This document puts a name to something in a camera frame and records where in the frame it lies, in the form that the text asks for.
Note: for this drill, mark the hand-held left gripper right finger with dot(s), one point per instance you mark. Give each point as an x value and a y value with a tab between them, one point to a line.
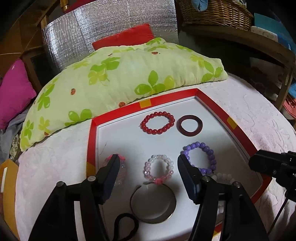
188	183

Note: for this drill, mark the wooden shelf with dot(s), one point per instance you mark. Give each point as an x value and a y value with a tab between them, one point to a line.
266	41

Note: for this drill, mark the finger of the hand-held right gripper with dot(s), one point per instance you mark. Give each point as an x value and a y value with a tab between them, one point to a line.
266	162

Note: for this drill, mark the grey cloth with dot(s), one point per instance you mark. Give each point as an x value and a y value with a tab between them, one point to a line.
9	136

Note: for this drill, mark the wicker basket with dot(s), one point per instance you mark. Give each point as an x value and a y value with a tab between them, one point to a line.
212	14

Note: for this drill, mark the brown cardboard box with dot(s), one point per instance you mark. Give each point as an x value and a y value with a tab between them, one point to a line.
18	27

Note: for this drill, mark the teal box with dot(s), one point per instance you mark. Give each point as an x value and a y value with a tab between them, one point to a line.
270	23

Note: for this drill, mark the red cushion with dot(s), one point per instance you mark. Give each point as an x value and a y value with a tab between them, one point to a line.
124	36

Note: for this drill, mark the green leaf print pillow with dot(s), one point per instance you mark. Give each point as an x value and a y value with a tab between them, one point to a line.
115	76

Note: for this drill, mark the silver foil insulation sheet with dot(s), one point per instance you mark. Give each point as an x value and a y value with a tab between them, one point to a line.
104	18

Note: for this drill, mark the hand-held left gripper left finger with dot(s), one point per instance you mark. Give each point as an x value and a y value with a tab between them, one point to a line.
110	183

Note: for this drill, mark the orange cardboard piece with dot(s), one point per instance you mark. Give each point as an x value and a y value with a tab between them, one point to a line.
9	185

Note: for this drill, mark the red cardboard box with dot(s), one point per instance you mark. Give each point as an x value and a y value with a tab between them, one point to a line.
120	139

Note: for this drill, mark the blue cloth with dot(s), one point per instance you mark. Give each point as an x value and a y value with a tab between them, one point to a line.
200	4

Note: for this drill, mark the silver metal bangle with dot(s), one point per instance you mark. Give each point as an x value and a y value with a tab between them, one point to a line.
150	220

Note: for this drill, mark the magenta cushion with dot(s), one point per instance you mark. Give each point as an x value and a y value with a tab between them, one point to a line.
13	92

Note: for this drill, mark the pale pink blanket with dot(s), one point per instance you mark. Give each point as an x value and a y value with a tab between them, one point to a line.
46	173

